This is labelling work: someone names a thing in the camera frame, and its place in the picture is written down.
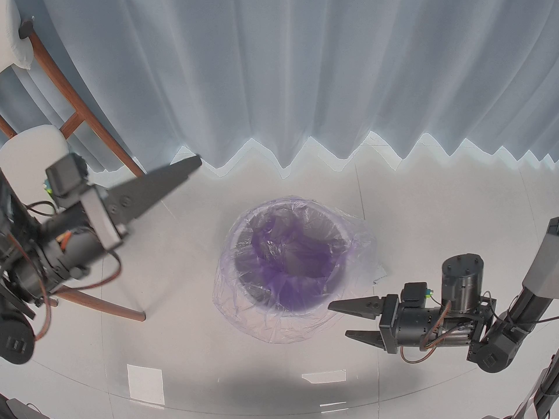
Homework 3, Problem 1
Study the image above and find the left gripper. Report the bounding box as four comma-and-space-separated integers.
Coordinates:
40, 154, 203, 279

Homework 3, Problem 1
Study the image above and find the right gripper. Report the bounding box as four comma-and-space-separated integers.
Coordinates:
328, 294, 443, 355

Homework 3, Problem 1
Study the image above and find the purple plastic bag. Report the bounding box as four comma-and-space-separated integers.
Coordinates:
212, 195, 378, 345

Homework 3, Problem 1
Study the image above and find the white trash bin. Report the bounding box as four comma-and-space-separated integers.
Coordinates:
230, 199, 350, 317

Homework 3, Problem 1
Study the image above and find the crumpled white printed wrapper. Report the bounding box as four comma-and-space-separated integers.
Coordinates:
365, 262, 389, 285

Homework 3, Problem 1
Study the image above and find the white cushioned wooden chair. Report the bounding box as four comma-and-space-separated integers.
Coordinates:
0, 0, 146, 322

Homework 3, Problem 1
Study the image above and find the pale blue curtain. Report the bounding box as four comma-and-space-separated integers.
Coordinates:
0, 0, 559, 180

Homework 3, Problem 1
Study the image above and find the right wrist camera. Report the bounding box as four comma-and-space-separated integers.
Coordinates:
401, 282, 433, 310

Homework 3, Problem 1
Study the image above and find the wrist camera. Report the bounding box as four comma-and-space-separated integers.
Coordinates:
401, 282, 433, 310
45, 153, 91, 200

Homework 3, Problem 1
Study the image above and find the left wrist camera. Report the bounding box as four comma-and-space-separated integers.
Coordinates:
45, 153, 91, 200

